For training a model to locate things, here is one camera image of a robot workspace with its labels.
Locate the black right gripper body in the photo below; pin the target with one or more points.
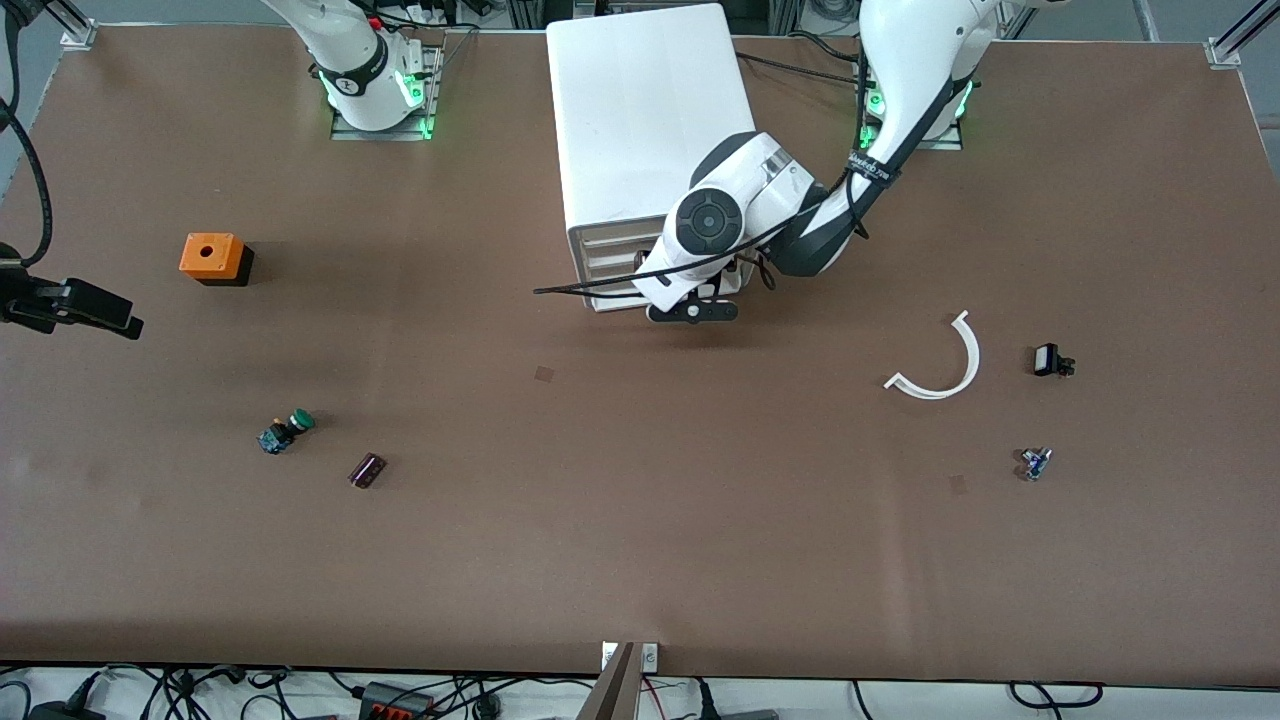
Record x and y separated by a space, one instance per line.
22 300

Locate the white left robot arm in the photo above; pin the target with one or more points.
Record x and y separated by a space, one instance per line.
900 60

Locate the green mushroom push button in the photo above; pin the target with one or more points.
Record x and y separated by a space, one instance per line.
285 432

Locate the orange box with black base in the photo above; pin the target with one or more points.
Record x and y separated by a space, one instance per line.
208 255

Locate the white curved plastic strip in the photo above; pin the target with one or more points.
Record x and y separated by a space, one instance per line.
968 372

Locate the dark maroon cylindrical capacitor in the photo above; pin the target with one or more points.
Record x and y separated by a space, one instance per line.
367 470

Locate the small brown tape patch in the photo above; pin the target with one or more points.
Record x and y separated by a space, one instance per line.
958 485

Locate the small blue electronic part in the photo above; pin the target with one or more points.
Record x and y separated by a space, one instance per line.
1035 464

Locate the black power adapter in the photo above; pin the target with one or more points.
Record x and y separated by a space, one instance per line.
52 711

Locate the black power strip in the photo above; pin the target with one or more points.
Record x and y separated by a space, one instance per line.
395 700

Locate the aluminium frame post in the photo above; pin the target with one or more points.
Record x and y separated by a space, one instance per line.
1235 45
75 30

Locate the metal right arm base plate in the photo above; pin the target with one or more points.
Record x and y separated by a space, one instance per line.
345 128

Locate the white mount bracket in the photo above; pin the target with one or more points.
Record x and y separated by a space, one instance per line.
650 657

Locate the small black switch part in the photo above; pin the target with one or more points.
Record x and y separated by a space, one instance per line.
1048 360

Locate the brown camera mount post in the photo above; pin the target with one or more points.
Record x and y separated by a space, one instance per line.
612 690

